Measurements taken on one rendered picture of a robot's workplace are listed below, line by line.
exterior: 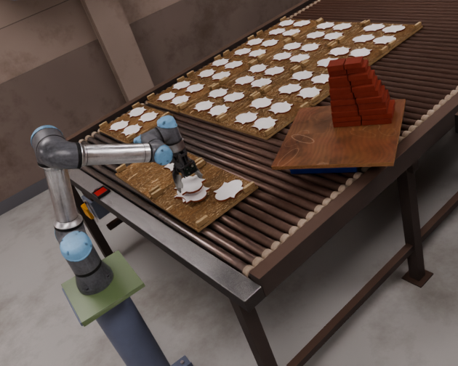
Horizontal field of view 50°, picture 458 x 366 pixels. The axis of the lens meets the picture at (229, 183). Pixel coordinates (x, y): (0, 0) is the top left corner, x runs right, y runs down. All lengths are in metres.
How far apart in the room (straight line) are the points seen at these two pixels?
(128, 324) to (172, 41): 3.62
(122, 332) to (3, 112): 3.11
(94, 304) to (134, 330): 0.28
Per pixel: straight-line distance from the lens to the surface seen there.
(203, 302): 3.11
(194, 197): 2.21
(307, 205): 2.04
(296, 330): 2.79
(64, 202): 2.03
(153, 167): 2.65
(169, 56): 5.31
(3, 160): 5.05
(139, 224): 2.31
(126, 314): 2.20
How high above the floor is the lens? 2.16
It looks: 32 degrees down
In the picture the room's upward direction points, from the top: 20 degrees counter-clockwise
